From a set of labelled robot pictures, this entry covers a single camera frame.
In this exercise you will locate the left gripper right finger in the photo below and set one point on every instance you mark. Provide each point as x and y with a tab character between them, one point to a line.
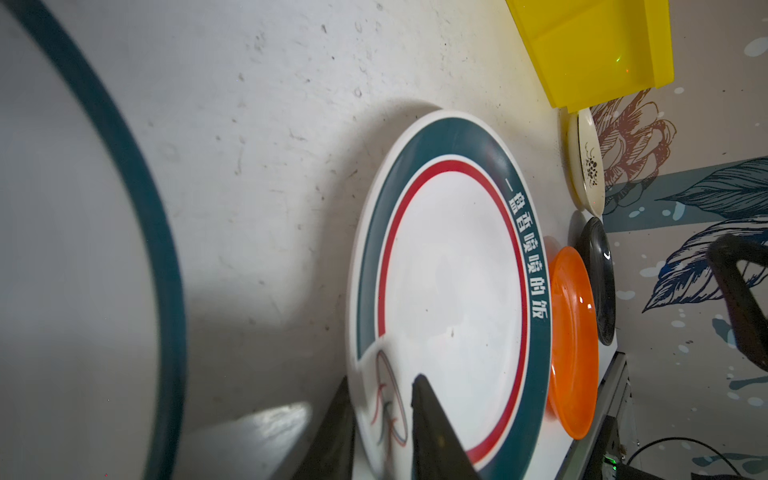
437	452

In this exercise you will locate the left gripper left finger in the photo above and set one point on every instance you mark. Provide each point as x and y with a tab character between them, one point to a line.
331	453

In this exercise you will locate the orange plate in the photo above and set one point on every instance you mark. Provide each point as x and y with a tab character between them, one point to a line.
574	373

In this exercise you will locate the green red rimmed white plate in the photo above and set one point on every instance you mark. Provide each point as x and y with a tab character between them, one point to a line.
449	280

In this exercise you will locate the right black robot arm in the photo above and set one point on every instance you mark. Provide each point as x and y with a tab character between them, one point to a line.
748	322

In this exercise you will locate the yellow plastic bin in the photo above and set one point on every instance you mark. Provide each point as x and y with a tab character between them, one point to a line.
587	53

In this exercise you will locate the black plate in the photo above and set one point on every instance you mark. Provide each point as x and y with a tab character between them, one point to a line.
593	247

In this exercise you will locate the cream plate with dark patch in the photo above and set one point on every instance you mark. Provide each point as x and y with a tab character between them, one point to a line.
586	162

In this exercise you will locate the aluminium mounting rail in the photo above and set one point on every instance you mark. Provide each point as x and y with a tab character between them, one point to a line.
599	454

